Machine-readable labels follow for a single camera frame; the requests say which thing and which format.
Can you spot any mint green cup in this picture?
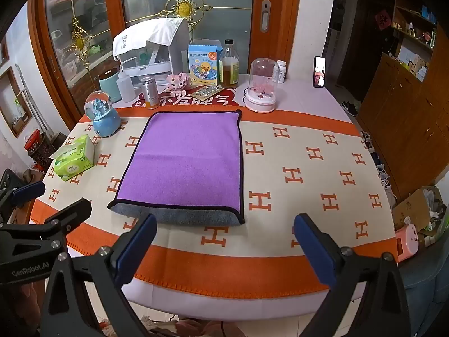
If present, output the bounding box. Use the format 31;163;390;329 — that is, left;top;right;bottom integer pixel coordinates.
99;68;123;104

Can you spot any wooden glass sliding door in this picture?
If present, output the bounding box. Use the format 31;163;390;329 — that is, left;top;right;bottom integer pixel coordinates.
33;0;303;122

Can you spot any wooden window frame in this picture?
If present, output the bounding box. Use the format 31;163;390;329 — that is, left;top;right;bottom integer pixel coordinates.
0;67;27;138

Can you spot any wooden shelf cabinet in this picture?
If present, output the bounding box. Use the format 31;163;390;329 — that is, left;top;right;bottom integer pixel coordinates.
358;0;449;201

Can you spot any pill blister pack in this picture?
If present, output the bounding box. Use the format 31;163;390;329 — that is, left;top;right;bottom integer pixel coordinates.
190;85;220;99

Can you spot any pink appliance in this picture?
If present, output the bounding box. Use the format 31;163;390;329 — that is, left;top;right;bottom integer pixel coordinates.
396;223;420;262

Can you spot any white squeeze bottle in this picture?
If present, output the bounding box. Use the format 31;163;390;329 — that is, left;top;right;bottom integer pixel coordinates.
119;64;137;103

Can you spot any white cloth cover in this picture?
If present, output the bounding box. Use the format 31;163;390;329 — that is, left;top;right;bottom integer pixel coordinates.
112;17;184;57

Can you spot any red printed mat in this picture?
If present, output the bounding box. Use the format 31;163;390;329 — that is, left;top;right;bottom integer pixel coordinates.
131;87;246;109

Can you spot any blue snow globe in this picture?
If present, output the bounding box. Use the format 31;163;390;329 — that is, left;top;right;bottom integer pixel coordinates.
84;90;120;137

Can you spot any pink glass dome ornament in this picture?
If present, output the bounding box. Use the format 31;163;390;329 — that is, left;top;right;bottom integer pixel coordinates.
244;58;276;113

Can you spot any purple towel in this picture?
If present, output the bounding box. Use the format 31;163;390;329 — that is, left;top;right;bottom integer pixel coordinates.
107;110;245;226

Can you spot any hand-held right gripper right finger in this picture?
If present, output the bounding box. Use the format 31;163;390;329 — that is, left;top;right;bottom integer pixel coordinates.
293;213;411;337

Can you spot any pink block toy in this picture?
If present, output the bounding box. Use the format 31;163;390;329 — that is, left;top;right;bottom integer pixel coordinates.
166;72;192;92

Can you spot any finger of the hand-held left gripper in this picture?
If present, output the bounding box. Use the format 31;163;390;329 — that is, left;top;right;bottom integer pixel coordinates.
0;168;46;222
0;198;93;254

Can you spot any blue cardboard box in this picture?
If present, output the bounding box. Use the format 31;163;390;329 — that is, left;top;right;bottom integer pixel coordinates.
187;40;224;86

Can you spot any red door ornament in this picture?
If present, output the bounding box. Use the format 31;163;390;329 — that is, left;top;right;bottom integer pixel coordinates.
375;10;391;30

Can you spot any silver door handle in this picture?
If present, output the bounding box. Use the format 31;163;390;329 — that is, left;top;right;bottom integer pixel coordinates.
260;0;271;31

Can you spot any white sterilizer cabinet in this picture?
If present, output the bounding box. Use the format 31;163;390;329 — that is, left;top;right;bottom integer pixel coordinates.
113;19;190;79

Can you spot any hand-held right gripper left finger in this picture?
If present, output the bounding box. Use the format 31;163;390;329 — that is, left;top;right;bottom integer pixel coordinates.
40;213;158;337

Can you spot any blue-grey chair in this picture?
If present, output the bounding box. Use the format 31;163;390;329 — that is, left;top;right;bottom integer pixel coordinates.
400;246;449;337

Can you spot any smartphone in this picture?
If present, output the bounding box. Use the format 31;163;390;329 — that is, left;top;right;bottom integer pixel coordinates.
313;56;327;88

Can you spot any green tissue pack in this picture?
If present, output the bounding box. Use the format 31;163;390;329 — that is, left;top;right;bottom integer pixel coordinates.
49;134;96;182

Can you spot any silver metal can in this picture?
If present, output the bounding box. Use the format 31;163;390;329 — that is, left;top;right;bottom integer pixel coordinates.
141;76;159;110

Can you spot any brown glass bottle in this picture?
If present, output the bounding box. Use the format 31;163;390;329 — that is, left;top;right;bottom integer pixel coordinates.
219;39;240;89

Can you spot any orange patterned blanket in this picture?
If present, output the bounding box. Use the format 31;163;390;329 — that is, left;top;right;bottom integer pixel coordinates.
30;107;395;299

